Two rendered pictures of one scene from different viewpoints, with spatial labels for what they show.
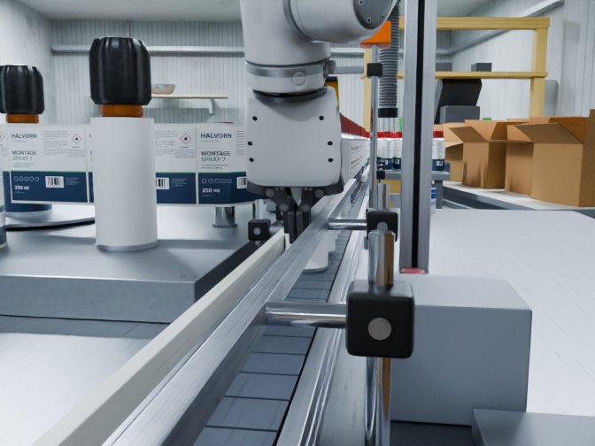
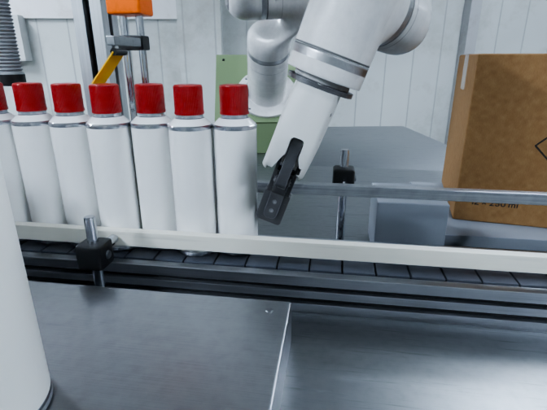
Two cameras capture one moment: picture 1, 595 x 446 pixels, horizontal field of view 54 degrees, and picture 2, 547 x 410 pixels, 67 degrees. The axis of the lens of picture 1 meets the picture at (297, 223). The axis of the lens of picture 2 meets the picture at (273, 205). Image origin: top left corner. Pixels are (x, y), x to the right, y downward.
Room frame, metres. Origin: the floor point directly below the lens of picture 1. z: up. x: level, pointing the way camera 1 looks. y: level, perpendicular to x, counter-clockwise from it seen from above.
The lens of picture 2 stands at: (0.65, 0.47, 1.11)
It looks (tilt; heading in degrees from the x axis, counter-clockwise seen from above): 20 degrees down; 270
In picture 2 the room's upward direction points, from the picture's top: straight up
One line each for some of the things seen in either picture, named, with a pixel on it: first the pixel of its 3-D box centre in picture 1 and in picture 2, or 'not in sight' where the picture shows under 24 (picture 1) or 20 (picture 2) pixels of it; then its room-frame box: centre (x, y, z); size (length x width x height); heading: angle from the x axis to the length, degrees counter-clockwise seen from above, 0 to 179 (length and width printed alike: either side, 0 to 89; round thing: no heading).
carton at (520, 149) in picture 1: (549, 155); not in sight; (2.85, -1.22, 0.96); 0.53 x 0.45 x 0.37; 95
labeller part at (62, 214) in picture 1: (28, 216); not in sight; (1.15, 0.53, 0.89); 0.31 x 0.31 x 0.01
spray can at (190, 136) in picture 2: not in sight; (193, 172); (0.75, -0.01, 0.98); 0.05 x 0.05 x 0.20
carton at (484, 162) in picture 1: (498, 152); not in sight; (3.27, -1.12, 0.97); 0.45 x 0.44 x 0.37; 96
